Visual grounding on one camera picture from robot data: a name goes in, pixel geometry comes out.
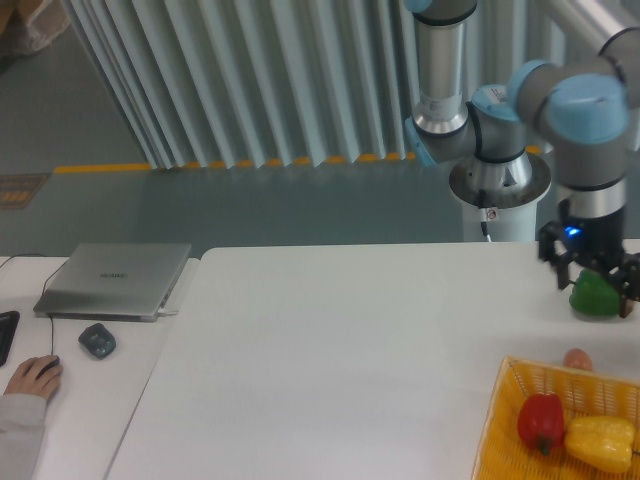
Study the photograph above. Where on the black keyboard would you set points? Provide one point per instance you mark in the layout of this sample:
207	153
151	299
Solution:
8	325

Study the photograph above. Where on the yellow woven basket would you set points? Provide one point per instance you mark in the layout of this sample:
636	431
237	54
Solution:
501	453

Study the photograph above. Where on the red bell pepper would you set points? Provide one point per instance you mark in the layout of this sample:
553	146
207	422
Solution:
540	423

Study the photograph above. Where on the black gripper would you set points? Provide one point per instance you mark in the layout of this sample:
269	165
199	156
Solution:
586	240

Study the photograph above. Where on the brown cardboard box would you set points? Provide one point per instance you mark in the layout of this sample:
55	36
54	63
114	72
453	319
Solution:
29	26

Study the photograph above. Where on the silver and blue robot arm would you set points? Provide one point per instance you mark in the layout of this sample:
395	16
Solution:
562	126

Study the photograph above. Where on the yellow bell pepper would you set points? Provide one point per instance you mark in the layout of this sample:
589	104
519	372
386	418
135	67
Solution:
603	442

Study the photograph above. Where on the person's right hand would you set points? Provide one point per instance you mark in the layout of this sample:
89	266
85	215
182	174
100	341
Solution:
24	382

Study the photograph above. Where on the black computer mouse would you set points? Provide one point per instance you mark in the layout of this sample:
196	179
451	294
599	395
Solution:
55	362

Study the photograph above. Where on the green bell pepper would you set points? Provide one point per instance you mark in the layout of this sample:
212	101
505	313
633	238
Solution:
592	296

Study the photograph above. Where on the grey sleeved forearm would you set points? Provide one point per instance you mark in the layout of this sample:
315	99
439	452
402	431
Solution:
22	430

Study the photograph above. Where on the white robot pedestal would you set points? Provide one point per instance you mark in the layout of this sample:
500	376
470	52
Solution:
500	215

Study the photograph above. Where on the silver closed laptop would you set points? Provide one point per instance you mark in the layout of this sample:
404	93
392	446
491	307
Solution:
114	281

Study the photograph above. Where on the white folding partition screen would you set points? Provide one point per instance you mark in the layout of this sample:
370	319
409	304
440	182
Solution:
290	82

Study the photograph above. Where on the white usb plug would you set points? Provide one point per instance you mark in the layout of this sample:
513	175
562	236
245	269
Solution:
166	313

